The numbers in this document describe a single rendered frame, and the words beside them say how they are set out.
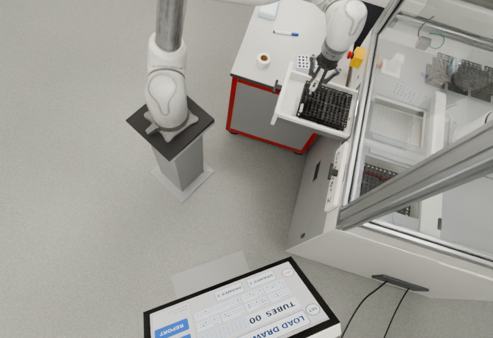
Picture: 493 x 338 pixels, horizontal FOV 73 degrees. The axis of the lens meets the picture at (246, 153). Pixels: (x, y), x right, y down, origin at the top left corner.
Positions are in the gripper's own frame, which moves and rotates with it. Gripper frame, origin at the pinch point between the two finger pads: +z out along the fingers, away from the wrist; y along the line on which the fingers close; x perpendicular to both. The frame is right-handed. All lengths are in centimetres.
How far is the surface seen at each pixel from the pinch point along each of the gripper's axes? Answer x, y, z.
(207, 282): -87, 3, 97
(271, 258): -55, 30, 101
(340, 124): -3.1, 18.7, 12.4
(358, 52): 36.0, 9.9, 9.8
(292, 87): 5.0, -8.8, 17.3
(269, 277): -77, 20, 0
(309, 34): 46, -17, 25
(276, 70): 15.1, -21.3, 24.9
